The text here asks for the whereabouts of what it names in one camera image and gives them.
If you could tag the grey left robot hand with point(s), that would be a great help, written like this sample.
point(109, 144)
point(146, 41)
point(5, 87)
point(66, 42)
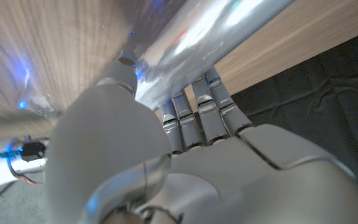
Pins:
point(216, 174)

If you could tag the silver cling film roll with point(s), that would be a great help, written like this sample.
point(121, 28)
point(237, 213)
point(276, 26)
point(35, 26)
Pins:
point(197, 37)

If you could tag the black backdrop curtain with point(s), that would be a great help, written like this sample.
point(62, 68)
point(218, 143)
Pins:
point(322, 93)

